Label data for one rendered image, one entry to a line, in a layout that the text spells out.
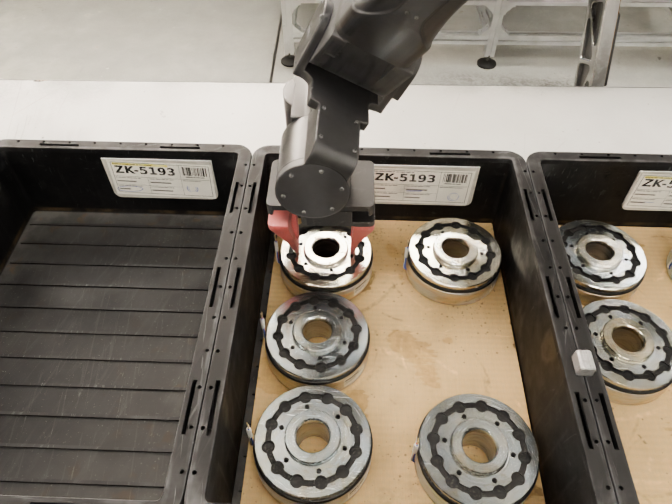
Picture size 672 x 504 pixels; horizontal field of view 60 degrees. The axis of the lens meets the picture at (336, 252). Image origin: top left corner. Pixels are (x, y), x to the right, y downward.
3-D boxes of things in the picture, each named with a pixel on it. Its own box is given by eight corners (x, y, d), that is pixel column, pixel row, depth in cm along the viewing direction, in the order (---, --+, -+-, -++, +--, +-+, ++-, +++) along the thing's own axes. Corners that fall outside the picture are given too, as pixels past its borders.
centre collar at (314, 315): (297, 309, 59) (297, 305, 58) (345, 315, 58) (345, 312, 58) (287, 351, 55) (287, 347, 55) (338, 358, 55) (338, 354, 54)
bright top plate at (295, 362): (278, 288, 61) (278, 285, 60) (373, 300, 60) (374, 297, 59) (255, 373, 54) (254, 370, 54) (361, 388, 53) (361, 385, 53)
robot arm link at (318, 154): (422, 40, 46) (326, -10, 43) (434, 131, 39) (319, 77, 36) (350, 143, 54) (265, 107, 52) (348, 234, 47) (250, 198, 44)
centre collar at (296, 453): (287, 410, 52) (287, 406, 51) (342, 413, 51) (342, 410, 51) (280, 465, 48) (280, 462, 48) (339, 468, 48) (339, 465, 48)
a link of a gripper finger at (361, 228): (372, 273, 61) (375, 212, 54) (305, 272, 61) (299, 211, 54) (372, 226, 66) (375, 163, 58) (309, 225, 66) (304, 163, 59)
